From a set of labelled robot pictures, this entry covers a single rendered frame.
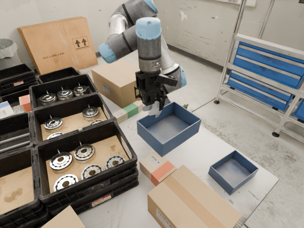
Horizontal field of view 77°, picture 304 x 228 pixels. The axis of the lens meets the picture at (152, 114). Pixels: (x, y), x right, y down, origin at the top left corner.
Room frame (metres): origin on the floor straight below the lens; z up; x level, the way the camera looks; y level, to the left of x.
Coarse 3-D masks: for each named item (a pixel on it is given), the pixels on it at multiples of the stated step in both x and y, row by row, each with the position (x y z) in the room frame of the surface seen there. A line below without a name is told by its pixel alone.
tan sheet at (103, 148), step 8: (96, 144) 0.68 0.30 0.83; (104, 144) 0.68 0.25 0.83; (112, 144) 0.68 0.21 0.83; (120, 144) 0.68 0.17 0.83; (72, 152) 0.63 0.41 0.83; (96, 152) 0.63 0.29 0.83; (104, 152) 0.63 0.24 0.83; (112, 152) 0.63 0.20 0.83; (120, 152) 0.63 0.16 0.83; (48, 160) 0.58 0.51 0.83; (96, 160) 0.58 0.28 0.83; (104, 160) 0.58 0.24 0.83; (48, 168) 0.53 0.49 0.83; (72, 168) 0.53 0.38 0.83; (80, 168) 0.53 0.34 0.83; (104, 168) 0.53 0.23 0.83; (48, 176) 0.49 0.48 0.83; (56, 176) 0.49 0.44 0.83; (80, 176) 0.49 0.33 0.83
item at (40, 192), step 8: (112, 120) 0.76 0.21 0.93; (88, 128) 0.70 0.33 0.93; (120, 128) 0.70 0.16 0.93; (64, 136) 0.65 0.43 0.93; (40, 144) 0.60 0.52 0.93; (128, 144) 0.60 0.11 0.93; (128, 160) 0.51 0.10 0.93; (136, 160) 0.51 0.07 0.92; (112, 168) 0.46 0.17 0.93; (120, 168) 0.47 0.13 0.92; (40, 176) 0.43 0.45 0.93; (96, 176) 0.43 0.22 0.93; (104, 176) 0.44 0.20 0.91; (40, 184) 0.39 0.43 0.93; (72, 184) 0.39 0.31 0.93; (80, 184) 0.39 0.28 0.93; (40, 192) 0.36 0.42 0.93; (56, 192) 0.36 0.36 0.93; (64, 192) 0.37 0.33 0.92; (40, 200) 0.33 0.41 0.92; (48, 200) 0.34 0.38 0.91
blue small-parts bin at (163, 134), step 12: (168, 108) 0.64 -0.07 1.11; (180, 108) 0.62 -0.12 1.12; (144, 120) 0.55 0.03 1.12; (156, 120) 0.59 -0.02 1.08; (168, 120) 0.61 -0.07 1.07; (180, 120) 0.61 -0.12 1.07; (192, 120) 0.57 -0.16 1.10; (144, 132) 0.50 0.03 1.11; (156, 132) 0.54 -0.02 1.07; (168, 132) 0.54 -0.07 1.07; (180, 132) 0.47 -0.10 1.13; (192, 132) 0.52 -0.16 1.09; (156, 144) 0.44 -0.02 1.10; (168, 144) 0.44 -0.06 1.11
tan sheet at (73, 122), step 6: (78, 114) 0.93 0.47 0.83; (102, 114) 0.93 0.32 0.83; (66, 120) 0.88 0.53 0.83; (72, 120) 0.88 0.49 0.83; (78, 120) 0.88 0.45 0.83; (84, 120) 0.88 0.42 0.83; (90, 120) 0.88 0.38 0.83; (42, 126) 0.82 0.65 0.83; (66, 126) 0.82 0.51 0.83; (72, 126) 0.82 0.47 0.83; (78, 126) 0.82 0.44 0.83; (84, 126) 0.82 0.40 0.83; (42, 132) 0.77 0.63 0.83; (66, 132) 0.77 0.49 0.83
